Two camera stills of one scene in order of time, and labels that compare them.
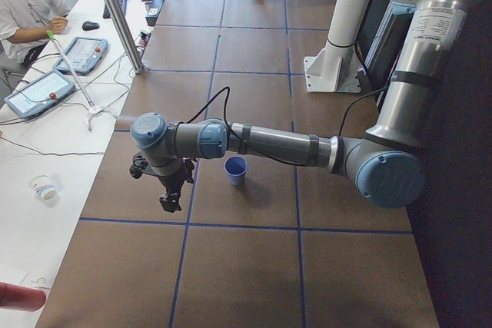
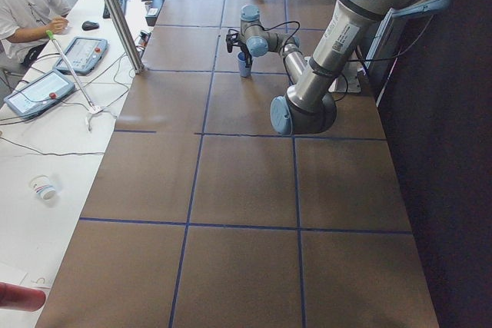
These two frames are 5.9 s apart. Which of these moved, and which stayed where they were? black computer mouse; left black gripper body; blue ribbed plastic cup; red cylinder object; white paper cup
Moved: left black gripper body; blue ribbed plastic cup
Stayed: black computer mouse; red cylinder object; white paper cup
